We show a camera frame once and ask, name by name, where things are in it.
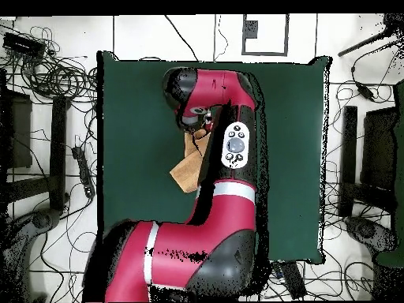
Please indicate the black power adapter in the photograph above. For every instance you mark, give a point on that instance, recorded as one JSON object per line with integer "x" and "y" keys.
{"x": 366, "y": 92}

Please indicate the dark green table cloth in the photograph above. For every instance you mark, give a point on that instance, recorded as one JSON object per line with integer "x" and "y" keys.
{"x": 132, "y": 173}

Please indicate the black electronics box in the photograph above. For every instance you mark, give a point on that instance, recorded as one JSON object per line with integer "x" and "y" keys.
{"x": 22, "y": 45}

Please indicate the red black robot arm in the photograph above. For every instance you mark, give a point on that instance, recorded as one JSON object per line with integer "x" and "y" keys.
{"x": 227, "y": 221}

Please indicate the black power strip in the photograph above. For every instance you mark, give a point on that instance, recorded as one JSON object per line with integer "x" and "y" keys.
{"x": 293, "y": 281}
{"x": 83, "y": 172}

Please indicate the black tripod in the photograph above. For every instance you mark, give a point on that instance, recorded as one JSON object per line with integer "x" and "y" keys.
{"x": 359, "y": 45}

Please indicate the orange terry towel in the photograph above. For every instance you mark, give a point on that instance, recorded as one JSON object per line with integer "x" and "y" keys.
{"x": 187, "y": 175}

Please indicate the dark grey square patch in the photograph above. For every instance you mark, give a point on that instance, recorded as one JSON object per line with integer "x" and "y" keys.
{"x": 251, "y": 30}

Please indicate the grey square frame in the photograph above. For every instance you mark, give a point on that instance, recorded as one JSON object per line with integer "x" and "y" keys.
{"x": 243, "y": 47}

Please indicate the black stand base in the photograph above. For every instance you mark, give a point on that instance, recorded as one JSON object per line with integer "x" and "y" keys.
{"x": 366, "y": 232}
{"x": 41, "y": 221}

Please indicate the dark box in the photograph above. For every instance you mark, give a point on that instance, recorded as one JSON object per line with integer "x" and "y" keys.
{"x": 378, "y": 148}
{"x": 19, "y": 129}

